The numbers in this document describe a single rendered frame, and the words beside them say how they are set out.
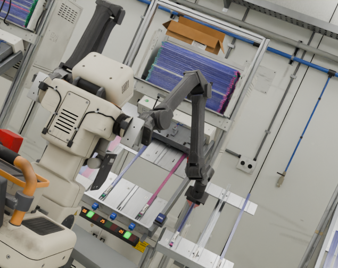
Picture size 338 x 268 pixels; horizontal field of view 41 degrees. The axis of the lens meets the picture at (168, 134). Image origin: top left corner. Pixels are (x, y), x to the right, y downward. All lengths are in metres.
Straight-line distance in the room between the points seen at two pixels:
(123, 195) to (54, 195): 0.69
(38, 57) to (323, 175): 2.49
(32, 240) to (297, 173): 3.03
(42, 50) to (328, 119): 2.39
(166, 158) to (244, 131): 1.68
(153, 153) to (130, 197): 0.32
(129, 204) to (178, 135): 0.51
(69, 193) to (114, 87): 0.43
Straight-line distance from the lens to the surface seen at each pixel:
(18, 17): 3.31
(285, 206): 4.11
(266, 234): 4.15
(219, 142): 2.69
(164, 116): 1.77
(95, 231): 2.74
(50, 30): 3.43
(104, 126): 1.64
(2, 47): 3.24
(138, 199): 2.38
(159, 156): 2.56
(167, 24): 3.25
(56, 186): 1.76
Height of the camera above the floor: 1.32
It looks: 4 degrees down
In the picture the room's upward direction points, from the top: 24 degrees clockwise
